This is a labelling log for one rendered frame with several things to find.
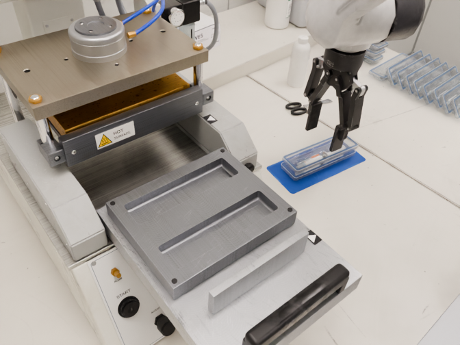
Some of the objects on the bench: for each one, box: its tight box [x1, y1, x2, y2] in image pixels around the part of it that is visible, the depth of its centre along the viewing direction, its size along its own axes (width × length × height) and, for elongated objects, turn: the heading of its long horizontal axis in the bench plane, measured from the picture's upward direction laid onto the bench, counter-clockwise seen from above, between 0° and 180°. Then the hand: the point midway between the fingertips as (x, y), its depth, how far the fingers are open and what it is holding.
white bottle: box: [287, 35, 311, 88], centre depth 124 cm, size 5×5×14 cm
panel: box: [86, 246, 176, 345], centre depth 71 cm, size 2×30×19 cm, turn 126°
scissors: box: [285, 99, 333, 115], centre depth 120 cm, size 14×6×1 cm, turn 113°
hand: (325, 129), depth 97 cm, fingers open, 8 cm apart
